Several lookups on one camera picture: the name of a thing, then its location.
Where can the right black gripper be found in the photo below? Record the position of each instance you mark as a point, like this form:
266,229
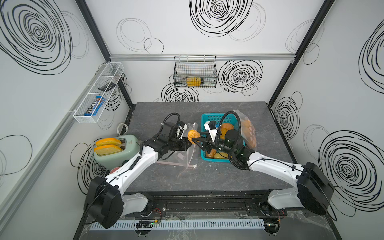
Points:
208,144

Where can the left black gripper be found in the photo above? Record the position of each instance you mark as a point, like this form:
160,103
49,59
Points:
184,146

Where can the potato bagged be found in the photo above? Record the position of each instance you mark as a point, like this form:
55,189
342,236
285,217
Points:
249,133
192,134

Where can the clear zipper bag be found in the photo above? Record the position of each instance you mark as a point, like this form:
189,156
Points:
174,160
243,117
191,147

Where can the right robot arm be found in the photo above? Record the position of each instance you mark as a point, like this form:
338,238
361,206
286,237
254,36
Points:
310,188

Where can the potato bottom left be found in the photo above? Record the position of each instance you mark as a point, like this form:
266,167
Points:
210,154

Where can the green yellowish potato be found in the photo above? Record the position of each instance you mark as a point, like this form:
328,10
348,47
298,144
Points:
223,156

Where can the potato centre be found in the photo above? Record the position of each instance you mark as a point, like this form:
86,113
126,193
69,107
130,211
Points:
223,133

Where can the potato top right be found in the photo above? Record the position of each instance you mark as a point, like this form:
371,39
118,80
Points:
227,126

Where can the mint green toaster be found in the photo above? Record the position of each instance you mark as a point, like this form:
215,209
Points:
130,146

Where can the upper toast slice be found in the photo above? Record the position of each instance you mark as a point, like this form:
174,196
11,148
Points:
108,141

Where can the toast slice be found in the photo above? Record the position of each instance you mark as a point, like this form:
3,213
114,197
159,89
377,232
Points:
107,150
108,141

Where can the red cup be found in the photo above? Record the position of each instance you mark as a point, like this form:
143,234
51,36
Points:
114,170

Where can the yellow item in basket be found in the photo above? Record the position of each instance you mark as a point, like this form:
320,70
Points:
194,81

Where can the lower toast slice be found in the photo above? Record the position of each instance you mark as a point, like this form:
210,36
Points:
107,150

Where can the black remote control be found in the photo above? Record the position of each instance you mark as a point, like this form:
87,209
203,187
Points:
107,87

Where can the blue candy packet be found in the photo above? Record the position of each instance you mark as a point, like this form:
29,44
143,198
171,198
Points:
95,106

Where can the black wire wall basket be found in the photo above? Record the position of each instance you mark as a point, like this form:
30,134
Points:
202,66

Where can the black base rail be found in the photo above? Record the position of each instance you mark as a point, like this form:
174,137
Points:
251,202

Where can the white wire shelf basket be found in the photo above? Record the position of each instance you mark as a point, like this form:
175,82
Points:
107,73

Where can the white slotted cable duct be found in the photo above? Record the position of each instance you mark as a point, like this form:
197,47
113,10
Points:
194,224

